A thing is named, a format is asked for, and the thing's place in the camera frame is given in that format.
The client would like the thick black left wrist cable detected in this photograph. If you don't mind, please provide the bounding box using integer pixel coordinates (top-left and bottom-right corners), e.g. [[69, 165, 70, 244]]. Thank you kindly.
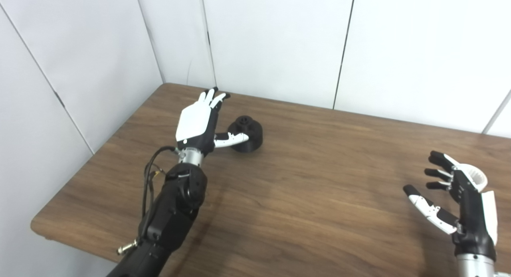
[[142, 146, 178, 230]]

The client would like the round black part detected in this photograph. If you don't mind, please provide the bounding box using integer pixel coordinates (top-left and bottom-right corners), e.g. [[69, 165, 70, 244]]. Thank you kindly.
[[227, 115, 264, 153]]

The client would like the white and black left hand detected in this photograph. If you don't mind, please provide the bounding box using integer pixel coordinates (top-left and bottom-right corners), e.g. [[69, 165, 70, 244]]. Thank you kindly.
[[176, 87, 250, 157]]

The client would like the white toothed ring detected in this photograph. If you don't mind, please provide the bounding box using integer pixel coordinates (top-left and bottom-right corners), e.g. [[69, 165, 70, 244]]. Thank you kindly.
[[455, 164, 488, 192]]

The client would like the thin wire with yellow connector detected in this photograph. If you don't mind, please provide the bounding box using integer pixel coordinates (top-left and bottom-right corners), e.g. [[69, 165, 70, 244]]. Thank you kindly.
[[149, 169, 166, 202]]

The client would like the white and black right hand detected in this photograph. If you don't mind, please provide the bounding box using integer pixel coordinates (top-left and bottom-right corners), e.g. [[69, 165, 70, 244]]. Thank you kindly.
[[402, 150, 499, 261]]

